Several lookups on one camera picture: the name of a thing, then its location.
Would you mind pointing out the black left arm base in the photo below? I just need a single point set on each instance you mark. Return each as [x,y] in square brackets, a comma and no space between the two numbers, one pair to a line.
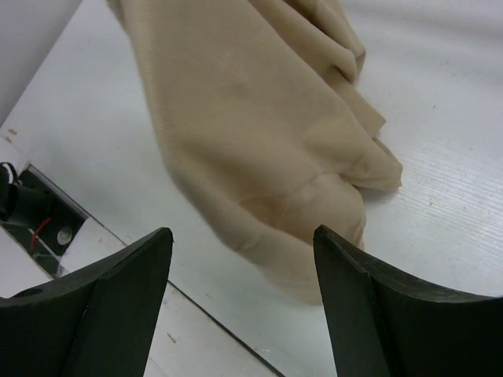
[38,217]

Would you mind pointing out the beige t shirt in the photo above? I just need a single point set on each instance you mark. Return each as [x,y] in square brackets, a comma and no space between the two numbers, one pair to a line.
[259,123]

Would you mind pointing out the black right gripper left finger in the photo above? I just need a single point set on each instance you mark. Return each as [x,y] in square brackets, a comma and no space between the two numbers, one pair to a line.
[96,321]

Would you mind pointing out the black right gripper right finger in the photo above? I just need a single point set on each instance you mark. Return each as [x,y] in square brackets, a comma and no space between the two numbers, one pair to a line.
[383,321]

